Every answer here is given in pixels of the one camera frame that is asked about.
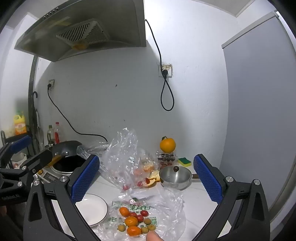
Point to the large orange with leaf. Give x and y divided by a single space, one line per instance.
167 145

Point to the yellow longan fruit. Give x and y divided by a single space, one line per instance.
151 227
147 221
121 228
144 230

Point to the yellow detergent bottle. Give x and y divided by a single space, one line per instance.
20 123

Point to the printed plastic bag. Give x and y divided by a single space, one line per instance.
165 208

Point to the black umbrella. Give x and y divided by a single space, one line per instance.
35 126

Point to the small steel saucepan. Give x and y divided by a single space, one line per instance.
176 177

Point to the red cap sauce bottle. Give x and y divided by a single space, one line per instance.
57 133

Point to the orange peel scraps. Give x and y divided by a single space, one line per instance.
148 175

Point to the white round plate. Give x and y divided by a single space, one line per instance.
93 209

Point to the black wire rack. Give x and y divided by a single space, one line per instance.
4 162

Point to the steel induction cooker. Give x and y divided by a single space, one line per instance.
55 172

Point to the black wok with wooden handle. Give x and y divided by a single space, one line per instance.
63 149

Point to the dark oil bottle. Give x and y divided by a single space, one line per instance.
50 136

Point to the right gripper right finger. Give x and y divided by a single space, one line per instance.
252 219

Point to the clear plastic bag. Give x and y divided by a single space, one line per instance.
120 160

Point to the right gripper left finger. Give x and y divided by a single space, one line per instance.
41 222

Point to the clear box of dates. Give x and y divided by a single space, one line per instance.
166 159

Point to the red tomato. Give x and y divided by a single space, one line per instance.
140 218
133 214
144 213

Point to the range hood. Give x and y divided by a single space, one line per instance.
78 27

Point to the mandarin orange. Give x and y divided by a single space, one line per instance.
134 231
131 221
124 211

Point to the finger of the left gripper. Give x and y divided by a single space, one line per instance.
31 166
14 147

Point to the yellow green sponge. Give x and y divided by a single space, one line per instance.
184 162

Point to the person fingertip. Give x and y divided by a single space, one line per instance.
153 236

